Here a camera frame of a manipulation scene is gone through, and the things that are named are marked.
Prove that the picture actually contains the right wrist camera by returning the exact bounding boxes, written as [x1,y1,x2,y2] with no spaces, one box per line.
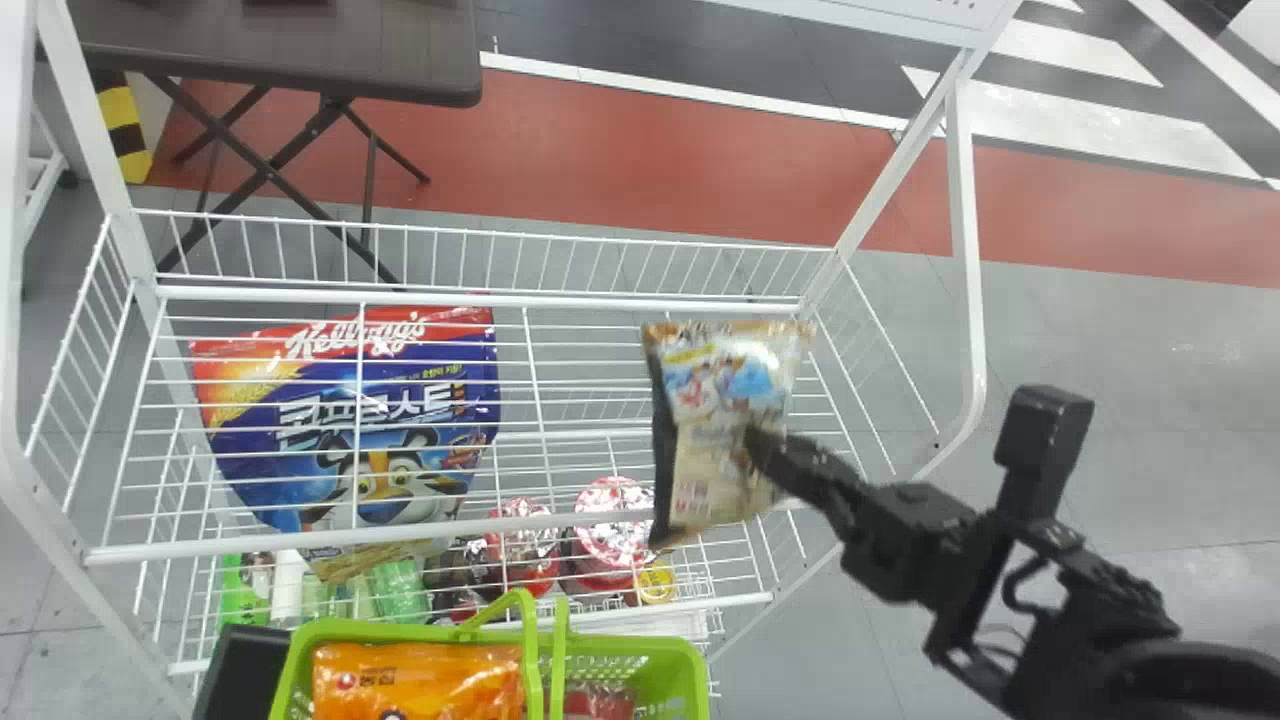
[993,384,1097,523]

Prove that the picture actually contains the yellow black striped post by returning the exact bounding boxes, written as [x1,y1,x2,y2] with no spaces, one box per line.
[95,70,154,186]

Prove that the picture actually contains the orange snack packet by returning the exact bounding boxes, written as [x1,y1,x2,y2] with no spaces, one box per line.
[311,642,527,720]

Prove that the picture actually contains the yellow can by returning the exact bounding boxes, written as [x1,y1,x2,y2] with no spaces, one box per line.
[634,560,680,607]

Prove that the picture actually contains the red noodle cup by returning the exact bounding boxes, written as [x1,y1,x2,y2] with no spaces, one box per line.
[568,476,658,593]
[484,498,562,598]

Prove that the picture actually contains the dark side table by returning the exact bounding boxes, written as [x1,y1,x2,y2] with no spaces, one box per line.
[65,0,484,287]

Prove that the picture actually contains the beige snack packet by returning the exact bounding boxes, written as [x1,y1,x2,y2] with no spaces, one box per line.
[640,318,817,552]

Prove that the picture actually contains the white bottle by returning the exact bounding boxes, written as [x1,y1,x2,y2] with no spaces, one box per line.
[271,549,312,622]

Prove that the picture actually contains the green basket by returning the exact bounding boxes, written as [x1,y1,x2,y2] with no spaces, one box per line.
[267,588,712,720]

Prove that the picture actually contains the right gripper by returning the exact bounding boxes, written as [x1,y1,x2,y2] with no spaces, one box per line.
[744,425,988,607]

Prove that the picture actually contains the green bottle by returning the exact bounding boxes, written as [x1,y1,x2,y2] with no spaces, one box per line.
[218,554,268,628]
[368,558,433,623]

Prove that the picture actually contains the white wire rack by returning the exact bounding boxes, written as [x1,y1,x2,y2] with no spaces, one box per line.
[0,0,1023,720]

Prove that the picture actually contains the blue cereal bag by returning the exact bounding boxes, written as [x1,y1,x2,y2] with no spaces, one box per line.
[189,305,502,583]

